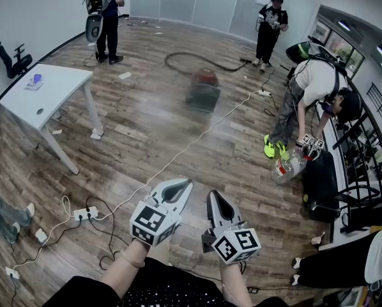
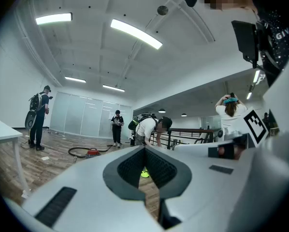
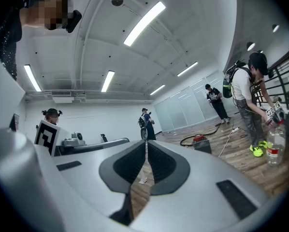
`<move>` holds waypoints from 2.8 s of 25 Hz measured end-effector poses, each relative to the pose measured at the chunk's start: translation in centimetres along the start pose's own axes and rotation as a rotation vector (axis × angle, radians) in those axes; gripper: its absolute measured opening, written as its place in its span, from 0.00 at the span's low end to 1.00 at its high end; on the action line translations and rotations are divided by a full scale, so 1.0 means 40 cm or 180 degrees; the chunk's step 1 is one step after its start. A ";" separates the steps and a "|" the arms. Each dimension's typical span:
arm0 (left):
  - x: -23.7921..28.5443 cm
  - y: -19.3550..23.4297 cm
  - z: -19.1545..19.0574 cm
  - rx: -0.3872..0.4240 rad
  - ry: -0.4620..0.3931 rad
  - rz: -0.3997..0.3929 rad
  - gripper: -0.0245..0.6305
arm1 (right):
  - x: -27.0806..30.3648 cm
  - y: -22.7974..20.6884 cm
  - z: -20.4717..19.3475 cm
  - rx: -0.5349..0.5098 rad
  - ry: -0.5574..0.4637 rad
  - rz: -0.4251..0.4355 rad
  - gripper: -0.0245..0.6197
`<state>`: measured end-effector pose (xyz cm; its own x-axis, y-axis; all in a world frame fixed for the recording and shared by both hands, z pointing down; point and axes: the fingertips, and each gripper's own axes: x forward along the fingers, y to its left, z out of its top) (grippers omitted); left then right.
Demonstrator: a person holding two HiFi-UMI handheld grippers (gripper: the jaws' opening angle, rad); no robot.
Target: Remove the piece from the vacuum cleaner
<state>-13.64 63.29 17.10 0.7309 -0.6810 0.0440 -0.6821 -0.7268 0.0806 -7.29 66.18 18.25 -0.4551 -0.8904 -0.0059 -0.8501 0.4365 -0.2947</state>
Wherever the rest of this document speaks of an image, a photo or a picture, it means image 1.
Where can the blue object on paper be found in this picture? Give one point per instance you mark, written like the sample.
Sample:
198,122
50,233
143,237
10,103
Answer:
36,79

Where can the black metal railing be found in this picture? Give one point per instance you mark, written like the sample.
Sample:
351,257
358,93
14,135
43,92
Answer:
350,132

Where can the person's black shirt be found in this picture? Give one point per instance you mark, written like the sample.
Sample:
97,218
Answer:
165,288

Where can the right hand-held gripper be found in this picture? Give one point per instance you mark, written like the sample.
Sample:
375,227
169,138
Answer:
239,245

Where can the black office chair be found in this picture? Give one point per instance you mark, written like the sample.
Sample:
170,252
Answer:
17,64

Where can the white paper scrap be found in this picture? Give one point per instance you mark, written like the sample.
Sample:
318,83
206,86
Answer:
125,75
57,131

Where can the black bin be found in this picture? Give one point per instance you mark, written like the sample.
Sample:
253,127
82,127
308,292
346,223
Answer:
320,181

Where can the black metal chair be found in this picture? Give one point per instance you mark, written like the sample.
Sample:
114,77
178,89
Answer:
357,200

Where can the frosted glass door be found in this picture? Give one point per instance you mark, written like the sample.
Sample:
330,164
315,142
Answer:
301,8

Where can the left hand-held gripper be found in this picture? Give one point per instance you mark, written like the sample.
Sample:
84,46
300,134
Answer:
148,219

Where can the white table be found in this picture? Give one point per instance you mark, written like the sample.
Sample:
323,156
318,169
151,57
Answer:
57,88

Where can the clear plastic bag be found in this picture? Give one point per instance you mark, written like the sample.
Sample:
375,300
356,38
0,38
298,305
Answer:
288,168

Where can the dark grey cloth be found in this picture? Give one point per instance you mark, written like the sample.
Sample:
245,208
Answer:
202,102

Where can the white power strip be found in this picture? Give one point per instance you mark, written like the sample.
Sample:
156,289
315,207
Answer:
264,92
85,213

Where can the person's left forearm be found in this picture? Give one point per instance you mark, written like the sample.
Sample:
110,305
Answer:
119,270

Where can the person's right forearm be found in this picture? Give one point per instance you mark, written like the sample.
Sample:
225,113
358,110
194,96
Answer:
233,283

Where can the white power adapter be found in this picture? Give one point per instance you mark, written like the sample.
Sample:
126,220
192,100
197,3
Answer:
41,235
12,272

